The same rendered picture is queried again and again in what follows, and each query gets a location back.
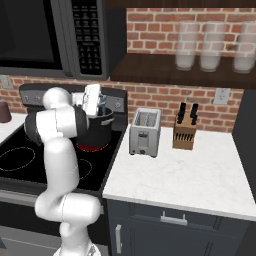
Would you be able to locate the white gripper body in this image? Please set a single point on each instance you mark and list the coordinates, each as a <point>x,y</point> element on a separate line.
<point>92,100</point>

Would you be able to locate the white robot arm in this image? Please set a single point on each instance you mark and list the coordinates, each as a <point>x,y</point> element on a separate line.
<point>60,160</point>

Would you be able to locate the black cooking pot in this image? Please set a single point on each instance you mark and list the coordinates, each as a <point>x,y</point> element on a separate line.
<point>100,133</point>

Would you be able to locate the grey stove knob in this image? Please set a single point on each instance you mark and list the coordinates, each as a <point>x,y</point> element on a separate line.
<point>36,99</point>
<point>25,98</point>
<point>117,106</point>

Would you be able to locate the silver toaster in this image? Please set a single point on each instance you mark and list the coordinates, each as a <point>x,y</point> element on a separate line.
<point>145,136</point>

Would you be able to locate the dark wooden shelf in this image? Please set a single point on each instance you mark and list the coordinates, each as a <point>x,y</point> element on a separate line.
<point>173,71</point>

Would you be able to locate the wooden knife block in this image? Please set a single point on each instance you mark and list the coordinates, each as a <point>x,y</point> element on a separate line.
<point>184,135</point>

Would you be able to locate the dark maroon jar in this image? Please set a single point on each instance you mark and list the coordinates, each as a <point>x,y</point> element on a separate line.
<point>4,112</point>

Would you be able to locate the black microwave oven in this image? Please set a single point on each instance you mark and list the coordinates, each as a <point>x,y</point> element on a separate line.
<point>33,33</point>

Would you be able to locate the black stove with hob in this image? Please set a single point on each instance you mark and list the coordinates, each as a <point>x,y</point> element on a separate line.
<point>20,163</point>

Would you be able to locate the clear drinking glass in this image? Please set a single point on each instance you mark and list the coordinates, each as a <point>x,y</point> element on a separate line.
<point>245,50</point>
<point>186,46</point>
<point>212,48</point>

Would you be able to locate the dark wooden upper cabinet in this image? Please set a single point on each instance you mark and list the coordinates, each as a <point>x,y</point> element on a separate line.
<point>180,3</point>

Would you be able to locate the dark blue cupboard door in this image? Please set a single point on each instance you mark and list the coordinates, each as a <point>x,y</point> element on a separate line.
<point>160,241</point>

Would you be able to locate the dark tall cabinet panel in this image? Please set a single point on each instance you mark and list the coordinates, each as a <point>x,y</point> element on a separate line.
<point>246,143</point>

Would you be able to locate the dark blue drawer front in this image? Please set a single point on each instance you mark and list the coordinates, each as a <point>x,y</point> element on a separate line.
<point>200,221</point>

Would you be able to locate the grey wall outlet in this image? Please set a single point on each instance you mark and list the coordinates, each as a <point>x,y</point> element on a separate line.
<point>6,82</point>

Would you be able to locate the white wall outlet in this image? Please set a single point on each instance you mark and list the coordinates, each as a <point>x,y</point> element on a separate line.
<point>222,96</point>

